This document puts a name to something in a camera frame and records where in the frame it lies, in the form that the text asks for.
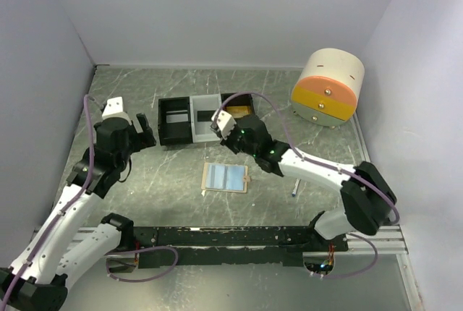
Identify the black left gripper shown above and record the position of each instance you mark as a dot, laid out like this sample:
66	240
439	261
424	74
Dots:
143	139

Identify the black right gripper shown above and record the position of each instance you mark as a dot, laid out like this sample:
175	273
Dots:
226	143

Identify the beige leather card holder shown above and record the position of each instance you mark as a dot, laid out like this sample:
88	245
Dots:
237	178

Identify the silver magstripe card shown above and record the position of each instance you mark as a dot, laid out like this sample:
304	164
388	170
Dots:
216	176

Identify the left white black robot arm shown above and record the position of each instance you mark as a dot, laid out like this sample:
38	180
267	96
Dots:
41	277

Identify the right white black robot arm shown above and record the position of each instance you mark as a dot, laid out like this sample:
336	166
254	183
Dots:
367	202

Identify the gold card in bin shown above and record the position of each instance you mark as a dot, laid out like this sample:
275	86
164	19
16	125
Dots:
239	111

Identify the white card in bin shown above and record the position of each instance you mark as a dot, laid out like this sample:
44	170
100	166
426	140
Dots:
177	117

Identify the black card in bin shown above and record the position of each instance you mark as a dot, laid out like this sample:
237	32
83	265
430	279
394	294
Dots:
205	115

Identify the black right tray bin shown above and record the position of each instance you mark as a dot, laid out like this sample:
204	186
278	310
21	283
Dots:
242	100

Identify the black tray bin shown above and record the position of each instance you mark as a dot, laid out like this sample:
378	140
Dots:
177	133
242	100

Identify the black left tray bin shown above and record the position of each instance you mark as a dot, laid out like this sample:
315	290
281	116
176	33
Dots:
177	133

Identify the white blue pen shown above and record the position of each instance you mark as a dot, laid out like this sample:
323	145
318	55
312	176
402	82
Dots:
296	187

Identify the cream round drawer cabinet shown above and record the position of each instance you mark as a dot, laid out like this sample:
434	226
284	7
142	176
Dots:
328	89

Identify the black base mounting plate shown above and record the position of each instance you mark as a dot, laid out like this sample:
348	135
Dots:
236	245

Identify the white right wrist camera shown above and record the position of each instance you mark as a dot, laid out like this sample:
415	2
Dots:
222	123

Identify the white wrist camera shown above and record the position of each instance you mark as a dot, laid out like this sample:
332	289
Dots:
222	123
114	108

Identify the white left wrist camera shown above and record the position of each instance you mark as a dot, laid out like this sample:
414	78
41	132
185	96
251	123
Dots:
114	108

